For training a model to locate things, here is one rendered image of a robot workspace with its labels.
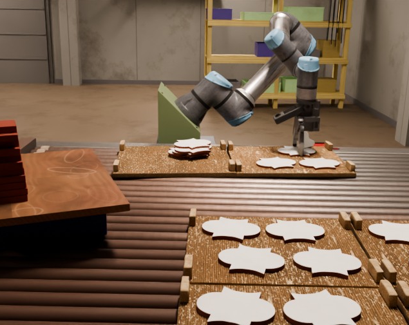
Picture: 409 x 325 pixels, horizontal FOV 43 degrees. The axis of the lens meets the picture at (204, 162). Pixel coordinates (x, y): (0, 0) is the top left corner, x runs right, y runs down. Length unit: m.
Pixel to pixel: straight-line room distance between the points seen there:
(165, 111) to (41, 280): 1.25
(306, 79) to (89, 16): 8.53
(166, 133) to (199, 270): 1.22
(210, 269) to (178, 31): 9.14
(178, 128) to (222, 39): 7.97
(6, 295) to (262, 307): 0.50
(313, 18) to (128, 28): 3.73
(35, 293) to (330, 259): 0.62
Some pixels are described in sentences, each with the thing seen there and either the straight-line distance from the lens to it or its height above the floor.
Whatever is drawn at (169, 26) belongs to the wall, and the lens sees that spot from 10.15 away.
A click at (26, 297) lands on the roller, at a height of 0.92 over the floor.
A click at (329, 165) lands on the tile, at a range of 1.88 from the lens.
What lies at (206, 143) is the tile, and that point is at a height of 0.98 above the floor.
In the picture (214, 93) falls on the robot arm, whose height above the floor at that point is 1.11.
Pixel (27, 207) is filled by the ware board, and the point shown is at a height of 1.04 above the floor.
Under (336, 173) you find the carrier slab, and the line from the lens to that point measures 1.83.
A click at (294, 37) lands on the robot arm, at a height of 1.34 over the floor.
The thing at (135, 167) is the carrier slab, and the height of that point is 0.94.
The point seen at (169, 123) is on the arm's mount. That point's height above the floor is 0.98.
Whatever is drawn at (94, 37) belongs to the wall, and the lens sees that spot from 10.28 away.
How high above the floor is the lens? 1.47
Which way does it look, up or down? 17 degrees down
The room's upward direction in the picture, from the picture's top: 1 degrees clockwise
